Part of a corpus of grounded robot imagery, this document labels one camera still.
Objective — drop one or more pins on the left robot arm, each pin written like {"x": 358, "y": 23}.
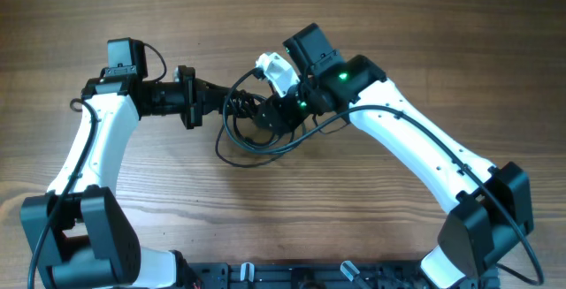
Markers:
{"x": 78, "y": 234}

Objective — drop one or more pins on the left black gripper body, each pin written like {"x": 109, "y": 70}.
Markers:
{"x": 183, "y": 97}

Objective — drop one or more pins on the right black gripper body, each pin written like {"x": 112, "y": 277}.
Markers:
{"x": 294, "y": 108}

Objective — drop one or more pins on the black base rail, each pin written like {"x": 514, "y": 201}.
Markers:
{"x": 348, "y": 275}

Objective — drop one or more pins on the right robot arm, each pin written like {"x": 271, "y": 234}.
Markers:
{"x": 488, "y": 207}

